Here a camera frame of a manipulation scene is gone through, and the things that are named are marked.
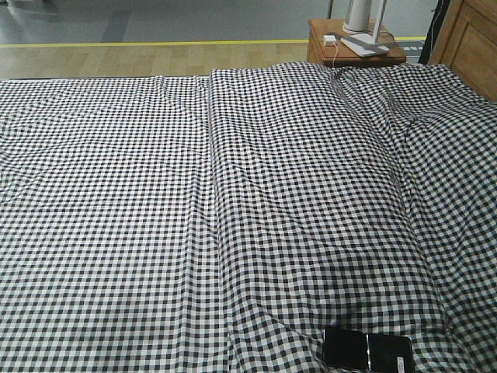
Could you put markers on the black foldable smartphone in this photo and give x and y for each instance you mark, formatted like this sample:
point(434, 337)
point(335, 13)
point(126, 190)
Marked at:
point(367, 352)

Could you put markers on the black white checkered bedsheet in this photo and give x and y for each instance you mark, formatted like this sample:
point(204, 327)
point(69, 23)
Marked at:
point(219, 223)

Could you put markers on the white power adapter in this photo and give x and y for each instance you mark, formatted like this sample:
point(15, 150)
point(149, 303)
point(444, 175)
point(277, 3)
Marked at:
point(329, 40)

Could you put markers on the white cylindrical appliance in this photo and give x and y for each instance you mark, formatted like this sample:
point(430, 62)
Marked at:
point(357, 18)

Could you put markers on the wooden headboard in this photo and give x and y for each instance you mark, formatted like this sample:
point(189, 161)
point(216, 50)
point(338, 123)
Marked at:
point(466, 44)

